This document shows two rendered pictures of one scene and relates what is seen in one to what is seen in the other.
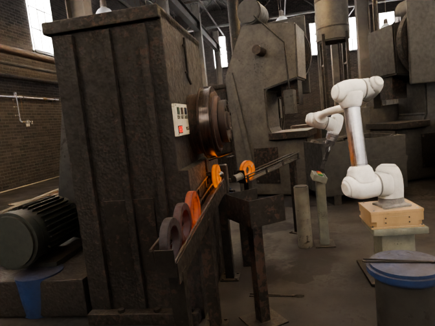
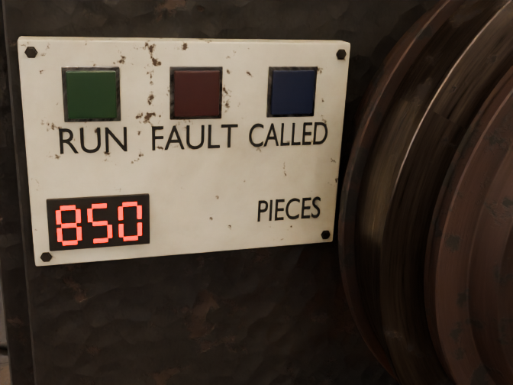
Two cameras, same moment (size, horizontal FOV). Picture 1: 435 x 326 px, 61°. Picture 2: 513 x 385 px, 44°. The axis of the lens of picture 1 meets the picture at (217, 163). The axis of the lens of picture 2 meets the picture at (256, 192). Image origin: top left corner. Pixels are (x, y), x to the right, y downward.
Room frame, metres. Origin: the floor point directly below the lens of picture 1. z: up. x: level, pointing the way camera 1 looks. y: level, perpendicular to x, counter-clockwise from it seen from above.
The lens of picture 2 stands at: (1.96, -0.29, 1.30)
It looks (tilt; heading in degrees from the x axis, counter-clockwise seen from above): 20 degrees down; 62
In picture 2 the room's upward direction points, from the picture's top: 3 degrees clockwise
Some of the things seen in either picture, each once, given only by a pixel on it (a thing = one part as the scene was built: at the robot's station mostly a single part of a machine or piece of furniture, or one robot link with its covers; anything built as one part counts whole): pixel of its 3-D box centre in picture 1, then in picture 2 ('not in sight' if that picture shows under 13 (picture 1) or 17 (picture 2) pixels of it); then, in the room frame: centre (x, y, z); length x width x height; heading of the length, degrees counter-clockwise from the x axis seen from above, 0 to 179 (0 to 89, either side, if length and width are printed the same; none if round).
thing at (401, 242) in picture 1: (393, 249); not in sight; (2.34, -1.10, 0.16); 0.40 x 0.40 x 0.31; 81
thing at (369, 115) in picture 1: (365, 140); not in sight; (6.17, -2.52, 0.55); 1.10 x 0.53 x 1.10; 10
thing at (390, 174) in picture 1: (388, 180); not in sight; (2.34, -1.09, 0.62); 0.18 x 0.16 x 0.22; 101
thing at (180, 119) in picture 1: (181, 119); (193, 150); (2.15, 0.18, 1.15); 0.26 x 0.02 x 0.18; 170
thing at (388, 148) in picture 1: (350, 165); not in sight; (4.65, -1.68, 0.39); 1.03 x 0.83 x 0.77; 95
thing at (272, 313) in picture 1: (259, 259); not in sight; (1.91, -0.17, 0.36); 0.26 x 0.20 x 0.72; 25
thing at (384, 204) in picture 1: (389, 200); not in sight; (2.36, -1.10, 0.49); 0.22 x 0.18 x 0.06; 2
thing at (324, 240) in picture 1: (322, 208); not in sight; (3.00, -0.83, 0.31); 0.24 x 0.16 x 0.62; 170
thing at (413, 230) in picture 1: (392, 224); not in sight; (2.34, -1.10, 0.33); 0.32 x 0.32 x 0.04; 81
